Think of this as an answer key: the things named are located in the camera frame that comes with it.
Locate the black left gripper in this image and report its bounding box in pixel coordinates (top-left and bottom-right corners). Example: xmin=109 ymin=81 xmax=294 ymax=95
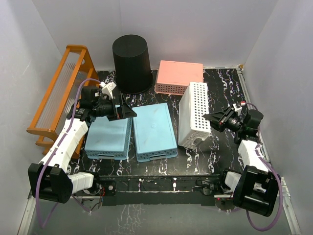
xmin=93 ymin=94 xmax=136 ymax=121

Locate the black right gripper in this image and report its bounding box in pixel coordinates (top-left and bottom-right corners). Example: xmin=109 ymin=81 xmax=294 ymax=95
xmin=203 ymin=107 xmax=245 ymax=133

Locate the white perforated basket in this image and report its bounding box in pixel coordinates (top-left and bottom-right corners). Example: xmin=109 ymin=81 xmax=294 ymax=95
xmin=178 ymin=82 xmax=211 ymax=150

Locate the blue perforated basket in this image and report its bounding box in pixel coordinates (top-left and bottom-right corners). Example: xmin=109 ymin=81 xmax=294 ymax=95
xmin=84 ymin=117 xmax=133 ymax=160
xmin=133 ymin=103 xmax=178 ymax=163

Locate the large black ribbed bin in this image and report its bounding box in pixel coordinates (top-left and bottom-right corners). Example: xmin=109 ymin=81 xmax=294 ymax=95
xmin=112 ymin=34 xmax=153 ymax=94

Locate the pink perforated basket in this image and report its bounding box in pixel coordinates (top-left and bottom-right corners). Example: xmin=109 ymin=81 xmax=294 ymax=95
xmin=155 ymin=60 xmax=203 ymax=95

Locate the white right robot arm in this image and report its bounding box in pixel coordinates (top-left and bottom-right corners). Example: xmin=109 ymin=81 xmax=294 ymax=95
xmin=203 ymin=107 xmax=279 ymax=217

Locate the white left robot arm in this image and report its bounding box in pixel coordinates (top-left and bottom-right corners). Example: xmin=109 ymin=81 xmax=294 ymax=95
xmin=28 ymin=86 xmax=137 ymax=204

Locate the orange wooden rack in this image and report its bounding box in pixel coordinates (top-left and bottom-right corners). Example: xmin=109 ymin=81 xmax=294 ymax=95
xmin=27 ymin=45 xmax=98 ymax=155

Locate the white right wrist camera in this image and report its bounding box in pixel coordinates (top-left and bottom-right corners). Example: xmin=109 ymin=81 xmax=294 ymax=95
xmin=232 ymin=101 xmax=246 ymax=115

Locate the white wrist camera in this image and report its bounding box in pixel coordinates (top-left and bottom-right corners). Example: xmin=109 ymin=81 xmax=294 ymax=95
xmin=99 ymin=81 xmax=116 ymax=99
xmin=232 ymin=101 xmax=246 ymax=115

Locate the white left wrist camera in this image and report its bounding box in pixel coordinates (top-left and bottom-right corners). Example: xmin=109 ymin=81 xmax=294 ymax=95
xmin=99 ymin=81 xmax=116 ymax=99

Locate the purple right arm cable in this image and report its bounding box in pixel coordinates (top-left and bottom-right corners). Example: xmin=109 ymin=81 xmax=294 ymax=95
xmin=241 ymin=101 xmax=284 ymax=232

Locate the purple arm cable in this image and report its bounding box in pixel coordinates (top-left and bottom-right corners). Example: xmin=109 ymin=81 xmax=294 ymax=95
xmin=35 ymin=78 xmax=101 ymax=228
xmin=241 ymin=101 xmax=284 ymax=232

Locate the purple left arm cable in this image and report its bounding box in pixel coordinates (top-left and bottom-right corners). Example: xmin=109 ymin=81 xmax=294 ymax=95
xmin=35 ymin=78 xmax=101 ymax=228

